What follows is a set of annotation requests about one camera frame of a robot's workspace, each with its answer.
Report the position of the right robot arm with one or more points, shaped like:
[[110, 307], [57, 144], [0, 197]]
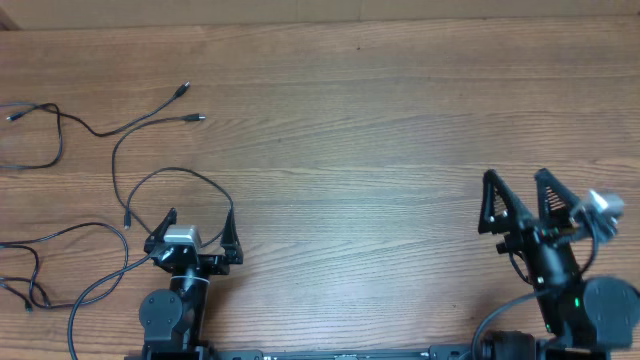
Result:
[[586, 318]]

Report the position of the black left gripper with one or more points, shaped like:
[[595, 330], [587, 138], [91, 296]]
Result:
[[218, 264]]

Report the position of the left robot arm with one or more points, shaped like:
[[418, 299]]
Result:
[[172, 318]]

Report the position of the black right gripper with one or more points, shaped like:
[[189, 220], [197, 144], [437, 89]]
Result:
[[526, 229]]

